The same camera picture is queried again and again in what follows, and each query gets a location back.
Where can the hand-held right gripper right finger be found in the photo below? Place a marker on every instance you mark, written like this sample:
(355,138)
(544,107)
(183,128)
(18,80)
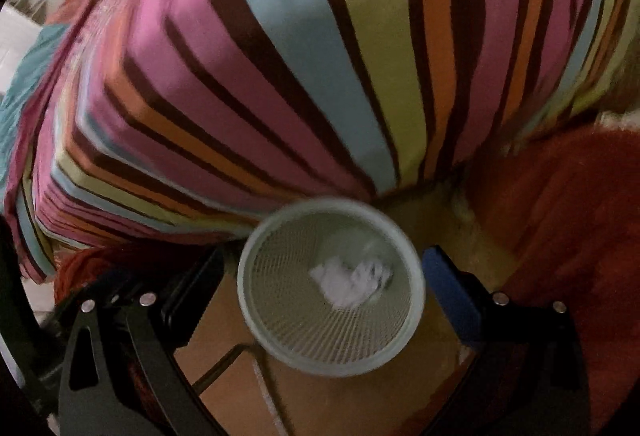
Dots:
(450,296)

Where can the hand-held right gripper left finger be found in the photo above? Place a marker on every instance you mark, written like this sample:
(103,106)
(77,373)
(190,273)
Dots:
(197,288)

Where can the white paper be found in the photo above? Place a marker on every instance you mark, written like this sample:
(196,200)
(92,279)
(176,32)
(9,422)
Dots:
(350,283)

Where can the white mesh waste basket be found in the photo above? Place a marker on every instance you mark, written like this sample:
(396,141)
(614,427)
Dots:
(300,336)

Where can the red fuzzy blanket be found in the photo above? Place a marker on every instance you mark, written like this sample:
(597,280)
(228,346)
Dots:
(100,266)
(560,216)

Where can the striped bed sheet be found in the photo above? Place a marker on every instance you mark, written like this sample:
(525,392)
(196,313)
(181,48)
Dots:
(300,66)

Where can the teal cloth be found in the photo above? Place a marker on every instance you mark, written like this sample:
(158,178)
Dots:
(27,86)

